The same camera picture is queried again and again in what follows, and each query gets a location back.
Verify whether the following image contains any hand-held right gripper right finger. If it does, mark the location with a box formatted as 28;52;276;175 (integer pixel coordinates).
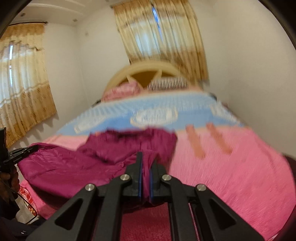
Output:
149;162;265;241

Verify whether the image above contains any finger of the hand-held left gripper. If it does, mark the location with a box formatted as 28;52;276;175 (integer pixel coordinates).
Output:
8;152;31;165
8;144;40;156

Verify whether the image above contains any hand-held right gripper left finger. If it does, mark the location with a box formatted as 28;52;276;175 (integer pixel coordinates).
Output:
25;152;144;241

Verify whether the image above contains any magenta quilted down jacket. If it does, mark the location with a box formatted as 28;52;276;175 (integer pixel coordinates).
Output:
17;127;178;209

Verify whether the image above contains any person's left hand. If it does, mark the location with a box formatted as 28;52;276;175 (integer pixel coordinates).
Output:
0;166;20;201

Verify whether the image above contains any red patterned bed sheet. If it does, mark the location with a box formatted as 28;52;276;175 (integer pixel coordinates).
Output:
18;185;37;212

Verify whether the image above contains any beige floral curtain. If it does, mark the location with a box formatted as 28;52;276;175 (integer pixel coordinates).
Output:
112;0;208;81
0;23;58;149

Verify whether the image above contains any person's dark clothing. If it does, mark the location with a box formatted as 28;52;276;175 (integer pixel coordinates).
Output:
0;209;48;241

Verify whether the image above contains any pink and blue printed bedspread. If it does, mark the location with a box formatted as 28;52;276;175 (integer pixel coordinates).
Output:
18;90;296;241

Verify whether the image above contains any pink folded quilt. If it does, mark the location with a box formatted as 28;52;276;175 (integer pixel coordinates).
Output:
102;81;142;102

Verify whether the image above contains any striped pillow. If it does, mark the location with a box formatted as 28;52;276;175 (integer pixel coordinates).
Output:
147;77;189;91

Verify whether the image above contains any cream wooden headboard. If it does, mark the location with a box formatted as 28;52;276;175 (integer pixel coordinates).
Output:
103;61;197;93

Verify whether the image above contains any black curtain rod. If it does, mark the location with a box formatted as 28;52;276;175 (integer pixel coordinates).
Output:
11;21;48;25

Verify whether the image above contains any thin black cable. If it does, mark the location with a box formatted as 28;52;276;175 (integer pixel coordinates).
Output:
8;181;38;225

